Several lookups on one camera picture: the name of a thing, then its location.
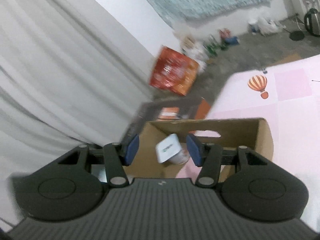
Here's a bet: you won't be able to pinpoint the black kettle base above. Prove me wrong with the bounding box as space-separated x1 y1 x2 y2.
290 31 306 41

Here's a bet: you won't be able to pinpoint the beige paper bag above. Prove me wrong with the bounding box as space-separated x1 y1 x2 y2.
181 34 208 65

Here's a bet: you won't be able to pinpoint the crumpled white plastic bags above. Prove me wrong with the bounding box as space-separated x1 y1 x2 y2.
249 15 287 34

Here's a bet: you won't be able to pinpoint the brown cardboard box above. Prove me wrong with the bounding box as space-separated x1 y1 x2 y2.
125 117 274 183

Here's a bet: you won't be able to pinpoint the red snack bag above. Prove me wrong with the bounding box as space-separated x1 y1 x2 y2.
149 46 200 97

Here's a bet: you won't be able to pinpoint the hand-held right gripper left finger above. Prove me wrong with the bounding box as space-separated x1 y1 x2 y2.
57 134 140 187

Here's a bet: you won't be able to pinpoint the electric kettle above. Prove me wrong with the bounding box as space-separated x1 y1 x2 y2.
304 8 320 36

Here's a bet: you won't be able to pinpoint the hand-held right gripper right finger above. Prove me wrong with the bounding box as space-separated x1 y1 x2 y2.
186 134 268 188

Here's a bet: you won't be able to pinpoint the green drink bottle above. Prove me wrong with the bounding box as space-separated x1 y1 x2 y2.
204 36 227 55

